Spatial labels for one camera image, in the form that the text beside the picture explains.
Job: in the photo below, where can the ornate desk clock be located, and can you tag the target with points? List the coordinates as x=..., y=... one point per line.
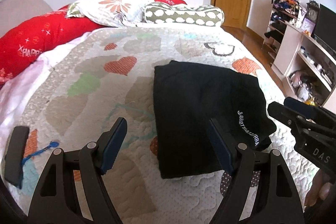
x=312, y=11

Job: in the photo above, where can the black phone with blue strap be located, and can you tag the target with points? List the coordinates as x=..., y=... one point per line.
x=22, y=147

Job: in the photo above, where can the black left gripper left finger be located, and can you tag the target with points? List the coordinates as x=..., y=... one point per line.
x=55, y=198

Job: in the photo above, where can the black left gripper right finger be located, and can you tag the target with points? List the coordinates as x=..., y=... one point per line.
x=276, y=200

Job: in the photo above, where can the black pants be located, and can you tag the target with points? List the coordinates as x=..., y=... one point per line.
x=186, y=97

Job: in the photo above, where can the red long pillow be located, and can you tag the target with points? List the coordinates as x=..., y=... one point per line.
x=22, y=45

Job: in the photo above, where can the right hand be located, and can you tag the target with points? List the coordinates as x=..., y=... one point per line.
x=320, y=189

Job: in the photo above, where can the olive cloud-pattern bolster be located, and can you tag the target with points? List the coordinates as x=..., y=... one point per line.
x=204, y=15

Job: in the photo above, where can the white floral pillow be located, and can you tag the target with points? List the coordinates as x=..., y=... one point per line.
x=110, y=13

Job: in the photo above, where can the white shelving unit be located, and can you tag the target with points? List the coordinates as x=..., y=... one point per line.
x=305, y=66

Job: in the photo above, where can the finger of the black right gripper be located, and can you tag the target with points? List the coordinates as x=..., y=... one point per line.
x=292, y=119
x=308, y=111

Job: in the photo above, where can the white quilt with hearts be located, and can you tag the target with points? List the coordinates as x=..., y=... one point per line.
x=110, y=74

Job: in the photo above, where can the black television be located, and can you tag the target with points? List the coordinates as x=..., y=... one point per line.
x=325, y=27

